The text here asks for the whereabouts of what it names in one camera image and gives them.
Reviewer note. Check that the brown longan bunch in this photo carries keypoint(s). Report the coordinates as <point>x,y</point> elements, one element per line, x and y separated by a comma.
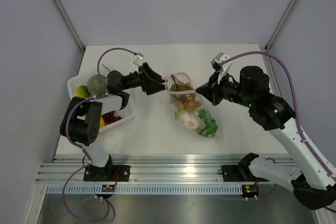
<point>182,93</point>

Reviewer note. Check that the left aluminium frame post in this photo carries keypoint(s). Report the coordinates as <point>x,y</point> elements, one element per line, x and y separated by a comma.
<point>67,21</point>

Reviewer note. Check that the green lettuce head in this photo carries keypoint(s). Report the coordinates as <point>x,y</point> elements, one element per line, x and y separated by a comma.
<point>208,126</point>

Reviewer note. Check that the right aluminium frame post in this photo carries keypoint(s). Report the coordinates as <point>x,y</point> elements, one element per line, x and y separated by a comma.
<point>281,24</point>

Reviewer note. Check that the white cauliflower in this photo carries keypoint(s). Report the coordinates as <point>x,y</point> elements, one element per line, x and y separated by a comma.
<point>191,121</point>

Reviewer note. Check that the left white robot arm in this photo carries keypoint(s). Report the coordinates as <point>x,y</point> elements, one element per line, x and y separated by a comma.
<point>81,122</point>

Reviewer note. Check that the clear zip top bag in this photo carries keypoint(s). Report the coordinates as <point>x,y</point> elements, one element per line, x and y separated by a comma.
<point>189,109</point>

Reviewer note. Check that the aluminium frame post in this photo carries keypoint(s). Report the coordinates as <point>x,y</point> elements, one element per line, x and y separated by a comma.
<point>67,21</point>
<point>281,24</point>

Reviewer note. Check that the red grape bunch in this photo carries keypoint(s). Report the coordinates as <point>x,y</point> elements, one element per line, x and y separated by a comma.
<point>110,118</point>

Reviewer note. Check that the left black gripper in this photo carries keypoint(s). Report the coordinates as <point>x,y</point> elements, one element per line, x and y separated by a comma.
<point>150,82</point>

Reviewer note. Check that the white slotted cable duct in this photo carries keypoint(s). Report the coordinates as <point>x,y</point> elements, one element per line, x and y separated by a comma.
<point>133,189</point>

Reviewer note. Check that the yellow bell pepper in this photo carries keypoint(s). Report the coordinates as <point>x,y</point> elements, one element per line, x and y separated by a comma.
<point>102,123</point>

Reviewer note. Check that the white plastic food tray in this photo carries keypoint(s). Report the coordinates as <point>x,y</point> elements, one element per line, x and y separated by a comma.
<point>86,85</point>

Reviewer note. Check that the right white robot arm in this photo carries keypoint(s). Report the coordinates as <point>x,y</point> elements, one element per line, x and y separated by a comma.
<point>311,182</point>

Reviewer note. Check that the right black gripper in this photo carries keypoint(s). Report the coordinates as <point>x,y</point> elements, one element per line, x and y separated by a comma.
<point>211,90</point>

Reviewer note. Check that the yellow lemon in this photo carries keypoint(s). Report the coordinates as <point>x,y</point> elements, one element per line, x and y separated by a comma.
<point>82,92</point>

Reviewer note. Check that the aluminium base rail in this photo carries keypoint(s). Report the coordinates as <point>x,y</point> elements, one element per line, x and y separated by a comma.
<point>145,169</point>

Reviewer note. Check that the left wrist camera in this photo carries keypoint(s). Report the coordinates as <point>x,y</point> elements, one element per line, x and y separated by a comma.
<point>137,61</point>

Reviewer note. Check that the green broccoli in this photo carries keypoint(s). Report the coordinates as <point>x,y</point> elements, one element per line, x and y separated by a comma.
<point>97,85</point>

